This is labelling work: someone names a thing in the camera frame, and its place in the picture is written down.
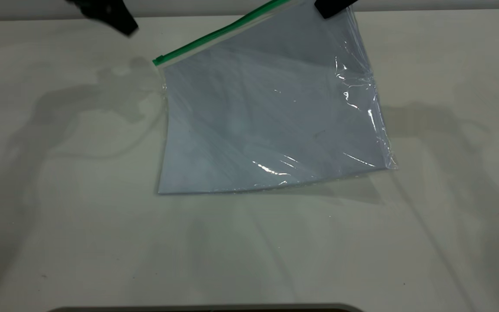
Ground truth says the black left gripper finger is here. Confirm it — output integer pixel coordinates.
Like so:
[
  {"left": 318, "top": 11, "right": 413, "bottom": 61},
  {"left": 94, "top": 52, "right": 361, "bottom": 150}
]
[
  {"left": 86, "top": 12, "right": 134, "bottom": 36},
  {"left": 107, "top": 0, "right": 139, "bottom": 33}
]

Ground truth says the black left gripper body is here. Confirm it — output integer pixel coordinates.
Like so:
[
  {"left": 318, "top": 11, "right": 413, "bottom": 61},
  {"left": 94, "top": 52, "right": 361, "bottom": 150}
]
[{"left": 65, "top": 0, "right": 112, "bottom": 18}]

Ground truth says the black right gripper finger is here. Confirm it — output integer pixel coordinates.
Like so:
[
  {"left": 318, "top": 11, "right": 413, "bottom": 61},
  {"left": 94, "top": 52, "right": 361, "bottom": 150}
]
[{"left": 314, "top": 0, "right": 359, "bottom": 20}]

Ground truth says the clear zip bag green zipper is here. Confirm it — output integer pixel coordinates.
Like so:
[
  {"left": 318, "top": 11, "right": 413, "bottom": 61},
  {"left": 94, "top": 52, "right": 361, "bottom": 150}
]
[{"left": 152, "top": 0, "right": 397, "bottom": 195}]

